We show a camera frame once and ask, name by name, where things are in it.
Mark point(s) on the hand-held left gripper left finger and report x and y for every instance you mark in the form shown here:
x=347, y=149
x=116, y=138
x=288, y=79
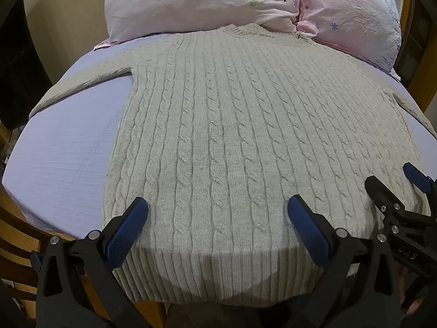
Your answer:
x=124, y=227

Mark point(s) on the lavender bed sheet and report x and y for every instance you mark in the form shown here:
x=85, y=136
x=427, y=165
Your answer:
x=68, y=150

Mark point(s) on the dark cabinet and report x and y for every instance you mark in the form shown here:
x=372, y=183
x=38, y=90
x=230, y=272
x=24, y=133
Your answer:
x=20, y=68

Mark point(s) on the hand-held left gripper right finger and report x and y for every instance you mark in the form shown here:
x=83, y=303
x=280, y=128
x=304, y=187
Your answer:
x=309, y=225

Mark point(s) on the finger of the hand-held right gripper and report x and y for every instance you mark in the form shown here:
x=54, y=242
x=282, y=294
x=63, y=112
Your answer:
x=380, y=194
x=417, y=176

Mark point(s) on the pink floral pillow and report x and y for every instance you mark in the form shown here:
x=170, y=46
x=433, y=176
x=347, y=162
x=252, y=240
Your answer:
x=191, y=3
x=351, y=13

